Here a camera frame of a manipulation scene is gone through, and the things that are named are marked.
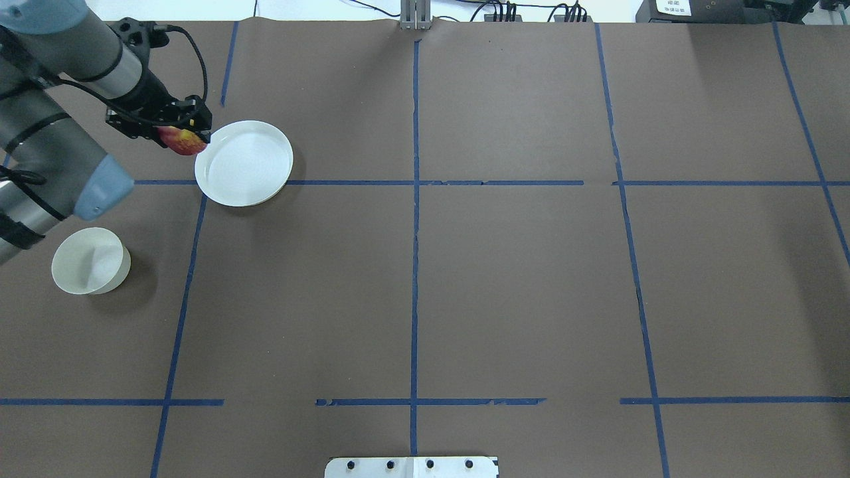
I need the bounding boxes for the brown paper table cover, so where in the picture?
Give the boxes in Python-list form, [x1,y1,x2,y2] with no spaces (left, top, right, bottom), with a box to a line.
[2,19,848,477]

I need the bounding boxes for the metal bracket with bolts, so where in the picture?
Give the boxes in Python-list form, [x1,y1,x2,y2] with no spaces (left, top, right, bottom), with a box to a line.
[324,456,500,477]

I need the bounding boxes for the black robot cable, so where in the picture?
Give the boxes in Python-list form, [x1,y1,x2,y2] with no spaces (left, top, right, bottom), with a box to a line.
[106,19,209,107]

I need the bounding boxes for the red yellow apple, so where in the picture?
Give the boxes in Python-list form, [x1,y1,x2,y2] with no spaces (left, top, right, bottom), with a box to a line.
[157,126,209,155]

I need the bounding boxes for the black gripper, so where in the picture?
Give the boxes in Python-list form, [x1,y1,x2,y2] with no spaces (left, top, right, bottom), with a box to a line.
[104,74,213,144]

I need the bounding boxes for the aluminium profile post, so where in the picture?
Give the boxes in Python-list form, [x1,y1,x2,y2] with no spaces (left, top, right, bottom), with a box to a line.
[398,0,433,31]

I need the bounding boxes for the cream round bowl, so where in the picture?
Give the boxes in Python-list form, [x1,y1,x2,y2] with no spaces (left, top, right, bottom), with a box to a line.
[50,227,131,295]

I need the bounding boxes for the white round plate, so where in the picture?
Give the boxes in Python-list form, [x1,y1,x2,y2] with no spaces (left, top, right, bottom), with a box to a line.
[194,120,294,208]

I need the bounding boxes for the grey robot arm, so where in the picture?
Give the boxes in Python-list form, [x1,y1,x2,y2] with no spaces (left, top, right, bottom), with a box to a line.
[1,1,213,263]

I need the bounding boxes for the black device with label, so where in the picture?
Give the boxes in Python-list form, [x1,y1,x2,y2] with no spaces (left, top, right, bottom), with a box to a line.
[635,1,819,25]

